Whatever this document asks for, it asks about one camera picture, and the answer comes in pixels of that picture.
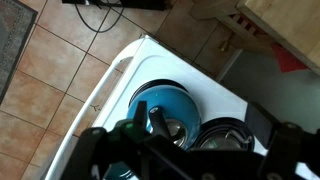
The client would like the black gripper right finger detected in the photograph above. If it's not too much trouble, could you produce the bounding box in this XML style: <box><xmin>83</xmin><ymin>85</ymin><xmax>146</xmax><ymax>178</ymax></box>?
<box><xmin>244</xmin><ymin>102</ymin><xmax>320</xmax><ymax>180</ymax></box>

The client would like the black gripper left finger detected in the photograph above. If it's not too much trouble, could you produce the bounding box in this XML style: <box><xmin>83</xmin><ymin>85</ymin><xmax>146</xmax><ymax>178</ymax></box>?
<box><xmin>61</xmin><ymin>100</ymin><xmax>201</xmax><ymax>180</ymax></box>

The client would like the blue kettle with black handle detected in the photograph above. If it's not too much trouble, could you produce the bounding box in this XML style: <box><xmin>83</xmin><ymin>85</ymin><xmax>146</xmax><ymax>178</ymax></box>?
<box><xmin>126</xmin><ymin>84</ymin><xmax>203</xmax><ymax>151</ymax></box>

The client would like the silver ribbed kettle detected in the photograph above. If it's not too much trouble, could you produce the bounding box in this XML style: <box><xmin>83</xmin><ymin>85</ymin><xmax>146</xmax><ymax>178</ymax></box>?
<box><xmin>208</xmin><ymin>128</ymin><xmax>251</xmax><ymax>151</ymax></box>

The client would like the white electric stove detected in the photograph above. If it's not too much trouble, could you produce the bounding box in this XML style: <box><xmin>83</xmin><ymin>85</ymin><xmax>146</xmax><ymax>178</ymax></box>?
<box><xmin>43</xmin><ymin>34</ymin><xmax>320</xmax><ymax>180</ymax></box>

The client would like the red cloth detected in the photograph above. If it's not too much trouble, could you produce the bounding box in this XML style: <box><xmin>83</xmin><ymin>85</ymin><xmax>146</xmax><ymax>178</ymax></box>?
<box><xmin>270</xmin><ymin>44</ymin><xmax>308</xmax><ymax>74</ymax></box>

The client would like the large black coil burner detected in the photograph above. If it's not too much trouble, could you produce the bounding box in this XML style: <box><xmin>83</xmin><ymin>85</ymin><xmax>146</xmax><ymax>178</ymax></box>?
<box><xmin>193</xmin><ymin>117</ymin><xmax>256</xmax><ymax>154</ymax></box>

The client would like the wooden butcher block table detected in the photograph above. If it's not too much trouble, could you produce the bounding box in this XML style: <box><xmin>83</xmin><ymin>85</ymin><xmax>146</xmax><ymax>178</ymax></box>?
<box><xmin>189</xmin><ymin>0</ymin><xmax>320</xmax><ymax>77</ymax></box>

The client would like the grey floor rug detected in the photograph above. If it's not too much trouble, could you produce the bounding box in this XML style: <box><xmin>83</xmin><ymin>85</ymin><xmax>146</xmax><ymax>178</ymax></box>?
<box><xmin>0</xmin><ymin>0</ymin><xmax>39</xmax><ymax>105</ymax></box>

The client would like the white oven door handle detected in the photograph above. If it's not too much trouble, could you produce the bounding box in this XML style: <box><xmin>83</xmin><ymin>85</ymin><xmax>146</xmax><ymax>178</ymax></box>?
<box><xmin>43</xmin><ymin>55</ymin><xmax>134</xmax><ymax>180</ymax></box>

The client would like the black looped cable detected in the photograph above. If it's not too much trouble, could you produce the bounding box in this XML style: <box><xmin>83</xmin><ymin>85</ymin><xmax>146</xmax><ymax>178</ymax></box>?
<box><xmin>74</xmin><ymin>2</ymin><xmax>125</xmax><ymax>34</ymax></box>

